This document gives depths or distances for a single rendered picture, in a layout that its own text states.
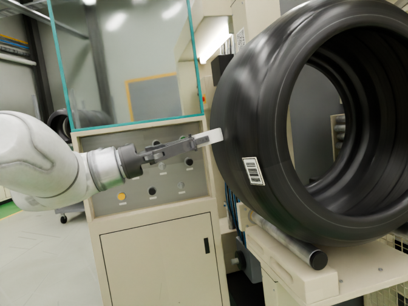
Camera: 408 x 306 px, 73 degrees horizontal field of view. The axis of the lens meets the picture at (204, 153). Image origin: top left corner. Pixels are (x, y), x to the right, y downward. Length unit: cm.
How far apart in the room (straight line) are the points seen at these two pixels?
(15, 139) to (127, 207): 87
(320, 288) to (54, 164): 61
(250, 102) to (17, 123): 39
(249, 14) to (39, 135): 78
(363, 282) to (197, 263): 72
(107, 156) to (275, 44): 41
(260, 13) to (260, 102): 54
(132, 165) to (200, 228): 73
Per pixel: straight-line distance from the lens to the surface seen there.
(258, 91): 57
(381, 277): 87
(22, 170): 45
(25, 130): 44
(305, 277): 72
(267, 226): 87
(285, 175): 58
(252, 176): 57
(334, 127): 128
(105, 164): 59
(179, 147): 59
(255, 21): 103
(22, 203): 64
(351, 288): 81
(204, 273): 136
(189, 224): 125
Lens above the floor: 125
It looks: 7 degrees down
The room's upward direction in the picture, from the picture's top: 8 degrees counter-clockwise
